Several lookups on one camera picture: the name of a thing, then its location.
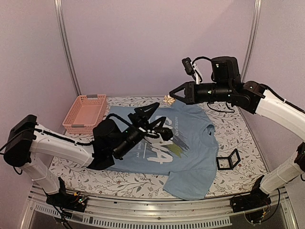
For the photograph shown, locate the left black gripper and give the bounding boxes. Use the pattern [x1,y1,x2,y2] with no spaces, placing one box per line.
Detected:
[113,103,166,159]

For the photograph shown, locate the silver brooch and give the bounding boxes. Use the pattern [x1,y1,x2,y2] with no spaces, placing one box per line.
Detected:
[163,95,176,106]

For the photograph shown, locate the light blue printed t-shirt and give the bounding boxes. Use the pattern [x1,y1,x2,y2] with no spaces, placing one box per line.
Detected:
[109,101,219,200]

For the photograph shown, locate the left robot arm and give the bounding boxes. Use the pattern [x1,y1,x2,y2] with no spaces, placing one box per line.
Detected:
[0,103,173,207]

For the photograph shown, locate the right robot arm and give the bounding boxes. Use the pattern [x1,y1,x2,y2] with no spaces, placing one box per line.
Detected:
[169,56,305,208]

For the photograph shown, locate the pink plastic basket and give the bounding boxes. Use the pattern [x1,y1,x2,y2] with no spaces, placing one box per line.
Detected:
[62,94,107,135]

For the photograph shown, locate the black open jewelry box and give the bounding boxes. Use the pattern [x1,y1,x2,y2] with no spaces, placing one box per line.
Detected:
[216,148,241,171]

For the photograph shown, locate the floral patterned table mat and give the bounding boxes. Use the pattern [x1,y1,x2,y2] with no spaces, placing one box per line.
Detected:
[50,97,268,198]

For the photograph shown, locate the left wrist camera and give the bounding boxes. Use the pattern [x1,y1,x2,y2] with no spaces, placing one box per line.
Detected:
[141,127,173,144]

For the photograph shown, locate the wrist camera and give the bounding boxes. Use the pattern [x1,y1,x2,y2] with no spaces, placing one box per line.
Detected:
[182,57,203,84]
[141,127,173,144]

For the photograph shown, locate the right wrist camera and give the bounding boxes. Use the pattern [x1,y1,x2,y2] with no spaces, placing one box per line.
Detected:
[182,57,203,84]

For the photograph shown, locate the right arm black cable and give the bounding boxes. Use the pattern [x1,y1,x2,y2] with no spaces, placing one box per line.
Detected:
[192,56,214,66]

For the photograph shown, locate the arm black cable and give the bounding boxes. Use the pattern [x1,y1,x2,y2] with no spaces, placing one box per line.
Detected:
[192,56,214,66]
[104,113,134,129]

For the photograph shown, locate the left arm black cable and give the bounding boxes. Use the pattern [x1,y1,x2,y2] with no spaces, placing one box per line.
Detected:
[104,113,134,129]

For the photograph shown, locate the front aluminium rail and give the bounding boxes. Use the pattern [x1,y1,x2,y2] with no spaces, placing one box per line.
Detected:
[19,183,301,229]

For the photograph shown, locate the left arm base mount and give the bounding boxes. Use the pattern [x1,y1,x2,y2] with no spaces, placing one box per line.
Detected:
[46,177,88,212]

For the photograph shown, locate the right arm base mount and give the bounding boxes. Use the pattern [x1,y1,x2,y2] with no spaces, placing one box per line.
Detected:
[230,175,271,213]

